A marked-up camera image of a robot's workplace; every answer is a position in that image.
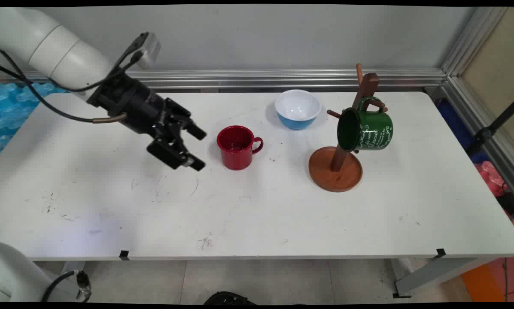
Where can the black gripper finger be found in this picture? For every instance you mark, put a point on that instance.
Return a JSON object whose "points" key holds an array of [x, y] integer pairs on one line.
{"points": [[194, 130], [171, 154]]}

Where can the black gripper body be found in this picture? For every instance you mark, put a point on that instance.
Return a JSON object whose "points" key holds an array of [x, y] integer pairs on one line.
{"points": [[132, 103]]}

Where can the green enamel mug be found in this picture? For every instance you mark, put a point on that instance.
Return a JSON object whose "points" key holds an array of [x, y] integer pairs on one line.
{"points": [[370, 133]]}

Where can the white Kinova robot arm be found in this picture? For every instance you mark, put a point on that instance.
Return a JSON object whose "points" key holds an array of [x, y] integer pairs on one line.
{"points": [[55, 47]]}

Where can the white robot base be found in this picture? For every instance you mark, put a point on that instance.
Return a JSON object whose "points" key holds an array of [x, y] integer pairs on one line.
{"points": [[16, 274]]}

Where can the red enamel mug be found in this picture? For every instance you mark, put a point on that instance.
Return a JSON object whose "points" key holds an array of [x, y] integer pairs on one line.
{"points": [[235, 150]]}

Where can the blue bowl with white inside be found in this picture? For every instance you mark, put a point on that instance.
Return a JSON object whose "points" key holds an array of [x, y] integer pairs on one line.
{"points": [[297, 109]]}

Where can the black tape strip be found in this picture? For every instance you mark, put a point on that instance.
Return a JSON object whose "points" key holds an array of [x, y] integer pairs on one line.
{"points": [[124, 255], [441, 253]]}

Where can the light blue bubble wrap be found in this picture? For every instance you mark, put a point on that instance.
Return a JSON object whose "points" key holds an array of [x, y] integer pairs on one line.
{"points": [[12, 111]]}

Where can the wooden mug tree stand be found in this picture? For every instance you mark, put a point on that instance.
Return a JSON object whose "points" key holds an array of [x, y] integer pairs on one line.
{"points": [[336, 171]]}

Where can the black round floor object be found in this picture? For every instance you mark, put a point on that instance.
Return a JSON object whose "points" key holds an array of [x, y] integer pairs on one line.
{"points": [[229, 298]]}

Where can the dark blue foam sheet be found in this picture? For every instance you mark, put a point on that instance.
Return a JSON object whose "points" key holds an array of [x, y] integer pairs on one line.
{"points": [[454, 124]]}

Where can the grey table leg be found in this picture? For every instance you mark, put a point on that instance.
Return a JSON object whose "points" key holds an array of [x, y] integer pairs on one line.
{"points": [[433, 272]]}

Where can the black tripod stand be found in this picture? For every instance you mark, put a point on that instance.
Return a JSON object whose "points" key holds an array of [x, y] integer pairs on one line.
{"points": [[484, 133]]}

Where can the pink foam packing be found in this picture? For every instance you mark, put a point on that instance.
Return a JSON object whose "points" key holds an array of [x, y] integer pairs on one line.
{"points": [[491, 178]]}

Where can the orange floor mat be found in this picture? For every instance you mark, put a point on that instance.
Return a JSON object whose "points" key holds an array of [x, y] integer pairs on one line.
{"points": [[488, 281]]}

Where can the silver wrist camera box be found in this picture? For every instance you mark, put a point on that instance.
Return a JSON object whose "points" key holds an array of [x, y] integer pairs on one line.
{"points": [[151, 50]]}

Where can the long horizontal aluminium frame rail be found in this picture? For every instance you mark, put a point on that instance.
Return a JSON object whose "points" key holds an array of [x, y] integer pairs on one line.
{"points": [[261, 78]]}

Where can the slanted aluminium frame rail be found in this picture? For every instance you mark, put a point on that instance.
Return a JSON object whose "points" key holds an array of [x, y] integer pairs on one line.
{"points": [[475, 64]]}

